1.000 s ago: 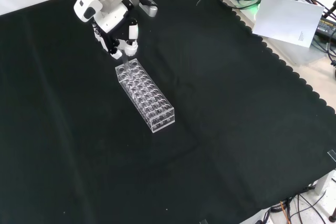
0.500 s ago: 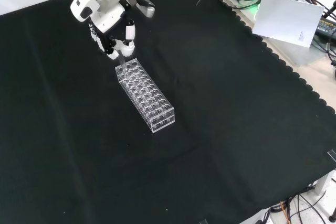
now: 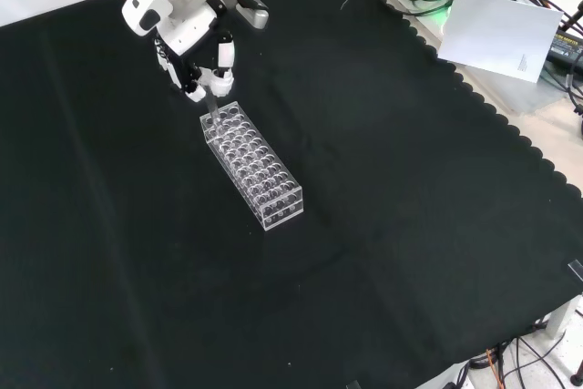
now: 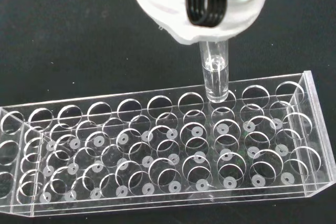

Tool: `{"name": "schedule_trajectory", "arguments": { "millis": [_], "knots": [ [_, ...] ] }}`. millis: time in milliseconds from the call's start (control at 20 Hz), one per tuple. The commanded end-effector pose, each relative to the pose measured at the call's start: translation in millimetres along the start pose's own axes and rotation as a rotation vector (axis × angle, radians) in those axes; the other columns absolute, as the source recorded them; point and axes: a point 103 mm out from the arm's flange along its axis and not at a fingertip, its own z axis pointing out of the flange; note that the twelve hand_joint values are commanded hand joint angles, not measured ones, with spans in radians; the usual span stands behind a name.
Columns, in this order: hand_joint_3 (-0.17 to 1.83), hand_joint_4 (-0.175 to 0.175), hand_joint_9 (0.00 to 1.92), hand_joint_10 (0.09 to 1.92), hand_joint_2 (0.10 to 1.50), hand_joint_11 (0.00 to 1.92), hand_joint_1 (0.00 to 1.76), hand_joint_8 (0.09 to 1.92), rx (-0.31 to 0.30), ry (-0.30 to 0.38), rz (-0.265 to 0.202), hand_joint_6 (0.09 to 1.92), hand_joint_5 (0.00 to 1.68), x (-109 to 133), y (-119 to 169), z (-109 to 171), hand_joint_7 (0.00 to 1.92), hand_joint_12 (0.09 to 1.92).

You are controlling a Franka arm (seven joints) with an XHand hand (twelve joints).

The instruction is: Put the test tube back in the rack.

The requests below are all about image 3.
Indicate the clear acrylic test tube rack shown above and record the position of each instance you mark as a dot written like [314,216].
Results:
[255,170]

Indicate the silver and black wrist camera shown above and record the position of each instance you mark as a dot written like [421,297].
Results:
[255,15]

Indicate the grey metal table leg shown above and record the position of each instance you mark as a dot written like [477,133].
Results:
[562,316]

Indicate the pale white board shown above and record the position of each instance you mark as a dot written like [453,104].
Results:
[496,33]

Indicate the black bench cloth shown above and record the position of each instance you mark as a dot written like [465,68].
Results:
[364,179]

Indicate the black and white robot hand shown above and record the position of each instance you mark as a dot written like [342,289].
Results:
[187,33]

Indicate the clear glass test tube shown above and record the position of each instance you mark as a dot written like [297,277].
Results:
[212,109]

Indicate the black power adapter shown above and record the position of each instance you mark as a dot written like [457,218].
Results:
[565,49]

